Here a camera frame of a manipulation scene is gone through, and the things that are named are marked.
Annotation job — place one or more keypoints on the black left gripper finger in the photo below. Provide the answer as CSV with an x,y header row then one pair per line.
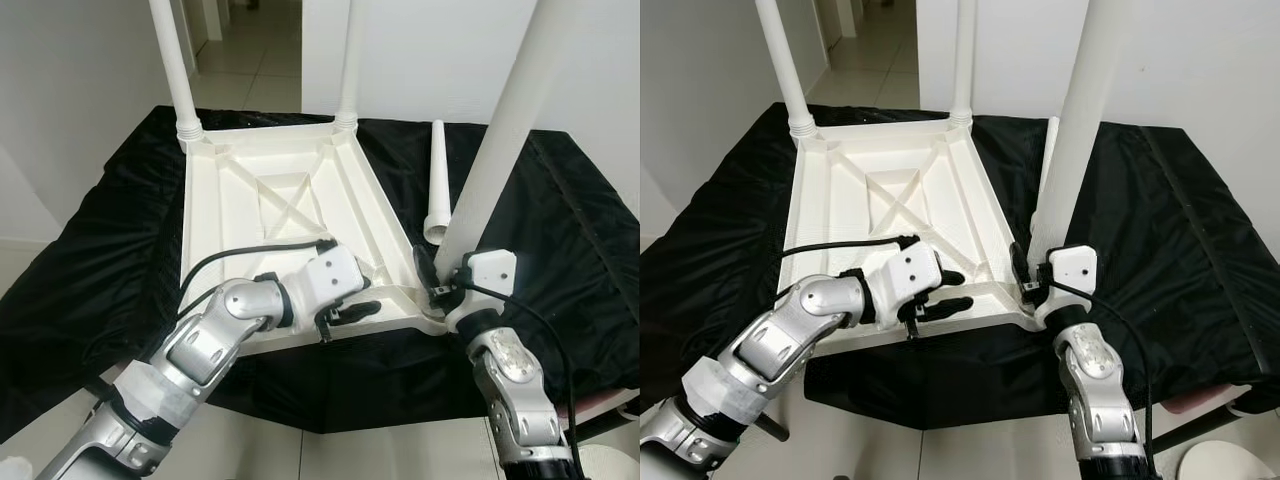
x,y
362,310
948,278
950,307

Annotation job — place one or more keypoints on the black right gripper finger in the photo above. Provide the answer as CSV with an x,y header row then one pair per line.
x,y
1020,264
426,268

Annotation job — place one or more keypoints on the white plastic table top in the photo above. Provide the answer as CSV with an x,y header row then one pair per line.
x,y
960,220
350,220

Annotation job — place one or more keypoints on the white plastic table leg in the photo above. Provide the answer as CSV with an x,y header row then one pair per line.
x,y
437,180
1050,150
1085,120
505,120
172,70
963,60
349,60
780,70

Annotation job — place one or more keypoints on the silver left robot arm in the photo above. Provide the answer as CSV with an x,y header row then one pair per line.
x,y
200,350
780,345

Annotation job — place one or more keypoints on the black cloth table cover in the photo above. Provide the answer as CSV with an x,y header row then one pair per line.
x,y
570,300
1190,300

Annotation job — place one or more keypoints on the white round base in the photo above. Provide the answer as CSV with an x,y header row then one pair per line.
x,y
1225,465
612,465

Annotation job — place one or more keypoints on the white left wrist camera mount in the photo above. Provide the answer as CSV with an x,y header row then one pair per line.
x,y
332,275
905,275

